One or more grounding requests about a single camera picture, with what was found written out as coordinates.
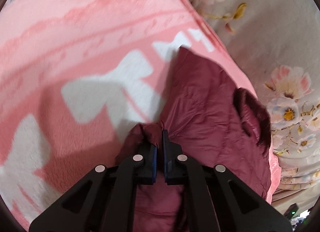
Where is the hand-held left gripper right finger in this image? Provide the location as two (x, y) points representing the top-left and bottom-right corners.
(162, 129), (293, 232)

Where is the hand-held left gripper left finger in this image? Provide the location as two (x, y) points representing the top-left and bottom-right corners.
(29, 142), (158, 232)

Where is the maroon puffer jacket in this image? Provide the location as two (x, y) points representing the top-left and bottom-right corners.
(115, 47), (273, 232)

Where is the pink patterned blanket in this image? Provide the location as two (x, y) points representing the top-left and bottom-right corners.
(0, 0), (280, 232)

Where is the dark device with green light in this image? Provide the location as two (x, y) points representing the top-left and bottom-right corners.
(282, 203), (310, 225)

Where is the grey floral bedsheet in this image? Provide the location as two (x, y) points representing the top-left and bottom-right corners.
(175, 0), (320, 197)

